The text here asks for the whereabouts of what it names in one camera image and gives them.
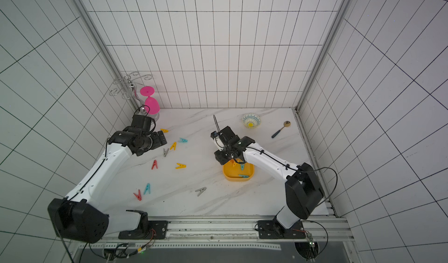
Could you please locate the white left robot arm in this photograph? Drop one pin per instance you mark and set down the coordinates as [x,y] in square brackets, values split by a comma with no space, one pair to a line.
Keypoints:
[80,215]

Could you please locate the yellow storage box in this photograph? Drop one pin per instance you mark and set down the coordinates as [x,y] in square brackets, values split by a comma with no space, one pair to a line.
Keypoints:
[231,173]

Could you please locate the red clothespin front left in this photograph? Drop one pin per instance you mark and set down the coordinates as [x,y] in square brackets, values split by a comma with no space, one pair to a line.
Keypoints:
[138,195]

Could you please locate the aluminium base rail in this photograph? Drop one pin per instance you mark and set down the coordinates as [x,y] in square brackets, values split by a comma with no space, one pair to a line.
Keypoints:
[244,232]

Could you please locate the grey clothespin front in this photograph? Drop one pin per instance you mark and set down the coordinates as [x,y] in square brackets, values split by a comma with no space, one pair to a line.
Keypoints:
[200,191]

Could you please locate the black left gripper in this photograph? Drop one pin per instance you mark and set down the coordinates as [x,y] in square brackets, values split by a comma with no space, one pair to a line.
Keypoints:
[157,142]

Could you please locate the pink plastic wine glass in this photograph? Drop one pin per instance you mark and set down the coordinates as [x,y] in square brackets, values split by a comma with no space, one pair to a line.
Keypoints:
[151,105]

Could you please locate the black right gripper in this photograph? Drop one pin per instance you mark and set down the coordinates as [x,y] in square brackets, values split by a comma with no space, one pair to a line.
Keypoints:
[220,135]

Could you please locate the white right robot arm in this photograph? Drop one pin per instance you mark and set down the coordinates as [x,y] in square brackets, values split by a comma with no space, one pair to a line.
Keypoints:
[303,190]

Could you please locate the patterned yellow blue bowl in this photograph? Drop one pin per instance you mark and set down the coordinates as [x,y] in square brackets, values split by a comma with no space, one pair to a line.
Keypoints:
[251,120]

